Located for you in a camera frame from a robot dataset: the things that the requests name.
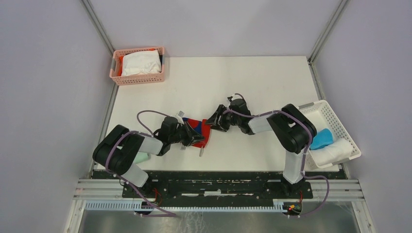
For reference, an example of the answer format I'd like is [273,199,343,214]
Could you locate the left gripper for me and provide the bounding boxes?
[169,121,206,147]

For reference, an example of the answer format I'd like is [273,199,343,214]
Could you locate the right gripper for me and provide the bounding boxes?
[205,104,240,133]

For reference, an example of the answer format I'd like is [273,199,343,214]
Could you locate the red and blue towel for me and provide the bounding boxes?
[183,117,211,157]

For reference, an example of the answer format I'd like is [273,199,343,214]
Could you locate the white towel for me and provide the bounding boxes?
[310,138,353,166]
[121,50,162,76]

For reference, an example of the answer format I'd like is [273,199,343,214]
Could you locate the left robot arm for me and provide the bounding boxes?
[92,116,211,198]

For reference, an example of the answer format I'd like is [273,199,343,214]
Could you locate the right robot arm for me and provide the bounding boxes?
[206,99,317,198]

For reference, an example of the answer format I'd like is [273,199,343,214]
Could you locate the mint green towel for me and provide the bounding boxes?
[133,152,150,164]

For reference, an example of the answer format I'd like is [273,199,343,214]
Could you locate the white towel in basket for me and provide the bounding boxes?
[121,50,162,76]

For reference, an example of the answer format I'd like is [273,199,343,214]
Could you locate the pink plastic basket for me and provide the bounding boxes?
[109,47,165,85]

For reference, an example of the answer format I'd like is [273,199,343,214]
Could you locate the white plastic basket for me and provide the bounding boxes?
[299,100,361,171]

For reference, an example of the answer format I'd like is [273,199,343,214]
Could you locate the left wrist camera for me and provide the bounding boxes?
[175,111,185,124]

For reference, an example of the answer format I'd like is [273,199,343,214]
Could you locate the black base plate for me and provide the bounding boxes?
[138,171,313,207]

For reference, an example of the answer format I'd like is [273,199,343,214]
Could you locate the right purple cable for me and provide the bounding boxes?
[223,93,330,218]

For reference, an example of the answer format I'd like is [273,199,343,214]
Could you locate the white slotted cable duct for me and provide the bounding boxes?
[84,200,287,213]

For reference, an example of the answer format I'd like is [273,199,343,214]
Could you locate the aluminium frame rails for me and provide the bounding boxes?
[64,179,376,233]

